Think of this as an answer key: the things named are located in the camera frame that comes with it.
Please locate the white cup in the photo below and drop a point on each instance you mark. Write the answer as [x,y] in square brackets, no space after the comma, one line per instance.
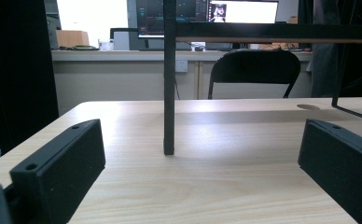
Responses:
[105,45]

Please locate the white box with black frame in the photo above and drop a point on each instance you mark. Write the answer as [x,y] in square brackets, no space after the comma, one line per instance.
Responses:
[123,39]

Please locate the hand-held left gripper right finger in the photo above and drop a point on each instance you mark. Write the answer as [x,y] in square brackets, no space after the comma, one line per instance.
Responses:
[341,165]

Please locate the black two-tier shelf rack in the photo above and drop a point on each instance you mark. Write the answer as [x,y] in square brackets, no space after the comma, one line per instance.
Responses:
[169,93]

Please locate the dark computer monitor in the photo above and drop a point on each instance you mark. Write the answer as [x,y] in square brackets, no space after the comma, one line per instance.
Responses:
[151,17]

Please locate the white wall socket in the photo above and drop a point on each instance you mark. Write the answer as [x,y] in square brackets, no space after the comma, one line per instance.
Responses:
[181,66]

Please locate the bright computer monitor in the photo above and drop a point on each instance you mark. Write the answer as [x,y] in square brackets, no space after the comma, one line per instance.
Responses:
[247,11]

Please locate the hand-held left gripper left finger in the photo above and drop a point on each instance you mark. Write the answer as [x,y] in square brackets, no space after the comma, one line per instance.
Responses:
[61,168]

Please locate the black chair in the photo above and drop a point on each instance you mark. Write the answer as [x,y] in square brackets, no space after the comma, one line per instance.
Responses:
[253,67]

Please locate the cardboard box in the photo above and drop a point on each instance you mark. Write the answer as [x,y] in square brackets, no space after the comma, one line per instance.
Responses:
[72,38]

